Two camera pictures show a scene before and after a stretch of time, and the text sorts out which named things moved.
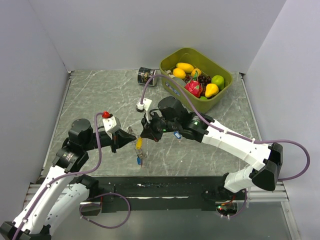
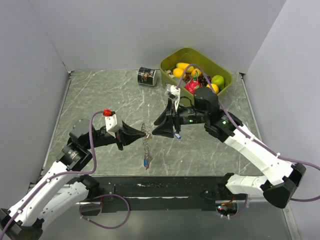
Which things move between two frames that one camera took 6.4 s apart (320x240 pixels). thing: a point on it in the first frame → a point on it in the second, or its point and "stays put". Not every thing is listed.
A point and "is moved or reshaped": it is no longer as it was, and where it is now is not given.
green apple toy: x=218 y=80 stays put
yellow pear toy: x=211 y=89 stays put
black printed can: x=144 y=75 stays put
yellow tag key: x=139 y=144 is moved or reshaped
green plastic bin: x=206 y=64 stays put
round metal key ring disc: x=139 y=152 → x=147 y=153
